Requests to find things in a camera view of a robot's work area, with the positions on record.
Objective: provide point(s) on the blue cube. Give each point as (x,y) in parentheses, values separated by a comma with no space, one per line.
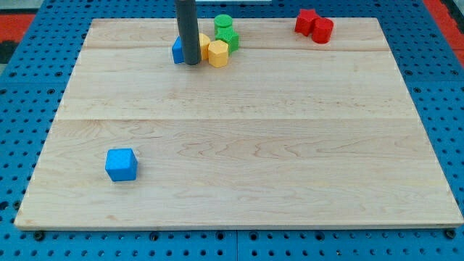
(121,165)

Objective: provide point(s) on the wooden board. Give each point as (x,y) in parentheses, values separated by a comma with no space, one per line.
(290,134)

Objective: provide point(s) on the yellow hexagon block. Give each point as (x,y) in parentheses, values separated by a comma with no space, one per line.
(218,53)

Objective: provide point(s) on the blue block behind rod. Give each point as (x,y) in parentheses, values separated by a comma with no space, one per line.
(177,51)

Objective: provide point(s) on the yellow block behind rod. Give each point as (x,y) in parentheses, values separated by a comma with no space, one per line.
(204,42)

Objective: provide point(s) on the green hexagon block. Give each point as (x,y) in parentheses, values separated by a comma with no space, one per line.
(229,36)

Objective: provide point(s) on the green cylinder block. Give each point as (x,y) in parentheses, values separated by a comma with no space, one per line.
(223,21)

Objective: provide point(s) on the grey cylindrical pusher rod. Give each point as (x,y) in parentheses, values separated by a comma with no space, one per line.
(186,17)

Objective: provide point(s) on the red star block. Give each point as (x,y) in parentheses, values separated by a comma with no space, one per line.
(305,21)

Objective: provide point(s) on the red cylinder block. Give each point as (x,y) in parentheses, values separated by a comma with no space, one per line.
(322,30)

